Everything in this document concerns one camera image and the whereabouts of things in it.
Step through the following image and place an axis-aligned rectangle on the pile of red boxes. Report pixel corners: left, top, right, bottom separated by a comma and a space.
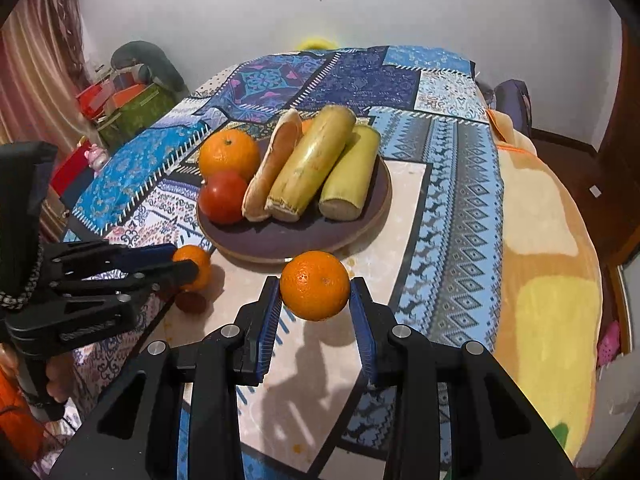
77, 79, 152, 120

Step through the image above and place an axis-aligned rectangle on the orange yellow fleece blanket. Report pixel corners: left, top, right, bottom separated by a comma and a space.
487, 110, 604, 461

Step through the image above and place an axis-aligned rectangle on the brown wooden door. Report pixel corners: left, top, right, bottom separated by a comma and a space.
595, 25, 640, 266

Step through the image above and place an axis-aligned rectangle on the green cardboard box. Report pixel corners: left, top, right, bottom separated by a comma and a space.
97, 82, 177, 149

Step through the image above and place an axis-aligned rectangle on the medium orange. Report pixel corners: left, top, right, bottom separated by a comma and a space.
279, 250, 351, 322

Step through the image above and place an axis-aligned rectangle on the red box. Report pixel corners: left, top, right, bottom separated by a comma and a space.
50, 147, 97, 197

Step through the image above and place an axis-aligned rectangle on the small dark red fruit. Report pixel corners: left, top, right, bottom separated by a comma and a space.
175, 291, 208, 315

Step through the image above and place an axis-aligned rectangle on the pink plush toy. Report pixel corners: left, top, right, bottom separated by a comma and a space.
85, 142, 109, 169

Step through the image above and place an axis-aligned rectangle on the dark blue bag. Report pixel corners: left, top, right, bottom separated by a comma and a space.
492, 79, 532, 136

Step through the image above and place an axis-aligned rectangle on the person's left hand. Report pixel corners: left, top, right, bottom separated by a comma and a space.
44, 360, 74, 406

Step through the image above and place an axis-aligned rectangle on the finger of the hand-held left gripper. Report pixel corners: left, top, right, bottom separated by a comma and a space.
47, 241, 177, 276
55, 261, 200, 307

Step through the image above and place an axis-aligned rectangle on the pink slipper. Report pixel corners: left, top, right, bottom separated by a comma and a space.
597, 321, 621, 369

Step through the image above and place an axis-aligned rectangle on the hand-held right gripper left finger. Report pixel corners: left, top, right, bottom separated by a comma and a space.
47, 275, 281, 480

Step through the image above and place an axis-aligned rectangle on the large orange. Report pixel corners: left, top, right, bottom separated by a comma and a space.
198, 129, 262, 184

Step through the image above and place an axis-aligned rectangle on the blue patchwork blanket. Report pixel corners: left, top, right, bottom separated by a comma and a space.
62, 45, 506, 480

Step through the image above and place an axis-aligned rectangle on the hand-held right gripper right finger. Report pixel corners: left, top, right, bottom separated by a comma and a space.
348, 277, 581, 480

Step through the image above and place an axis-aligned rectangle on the long sugarcane piece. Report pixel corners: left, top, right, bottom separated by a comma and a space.
265, 104, 357, 223

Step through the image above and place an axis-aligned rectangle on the red tomato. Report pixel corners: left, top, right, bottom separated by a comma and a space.
198, 170, 249, 226

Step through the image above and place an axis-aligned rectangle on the braided black white cord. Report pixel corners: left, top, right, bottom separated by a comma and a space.
0, 242, 47, 311

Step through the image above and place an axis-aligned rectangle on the short sugarcane piece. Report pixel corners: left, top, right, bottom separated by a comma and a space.
319, 124, 382, 221

